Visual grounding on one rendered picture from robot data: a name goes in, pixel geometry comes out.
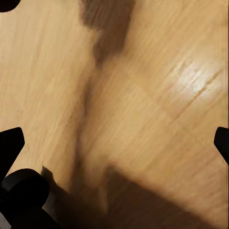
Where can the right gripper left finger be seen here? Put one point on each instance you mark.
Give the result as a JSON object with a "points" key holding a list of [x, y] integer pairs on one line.
{"points": [[11, 143]]}

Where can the digital camera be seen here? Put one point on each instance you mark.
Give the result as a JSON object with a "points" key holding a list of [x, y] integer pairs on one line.
{"points": [[8, 5]]}

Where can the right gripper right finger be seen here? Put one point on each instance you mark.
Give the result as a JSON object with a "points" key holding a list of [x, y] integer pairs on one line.
{"points": [[221, 141]]}

